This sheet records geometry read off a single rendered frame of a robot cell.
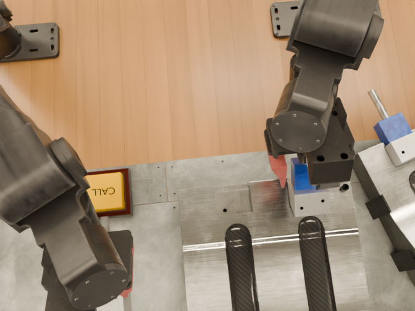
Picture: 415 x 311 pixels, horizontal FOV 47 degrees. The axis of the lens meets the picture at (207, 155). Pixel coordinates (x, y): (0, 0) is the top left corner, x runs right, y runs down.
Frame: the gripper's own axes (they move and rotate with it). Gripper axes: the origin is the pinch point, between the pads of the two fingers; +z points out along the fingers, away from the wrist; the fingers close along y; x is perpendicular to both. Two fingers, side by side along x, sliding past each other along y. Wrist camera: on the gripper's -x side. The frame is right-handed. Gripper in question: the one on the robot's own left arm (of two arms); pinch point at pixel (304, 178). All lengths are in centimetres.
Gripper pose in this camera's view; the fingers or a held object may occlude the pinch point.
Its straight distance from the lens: 68.9
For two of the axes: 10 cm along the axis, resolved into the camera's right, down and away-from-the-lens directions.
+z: 0.8, 7.1, 7.0
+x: -0.7, -7.0, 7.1
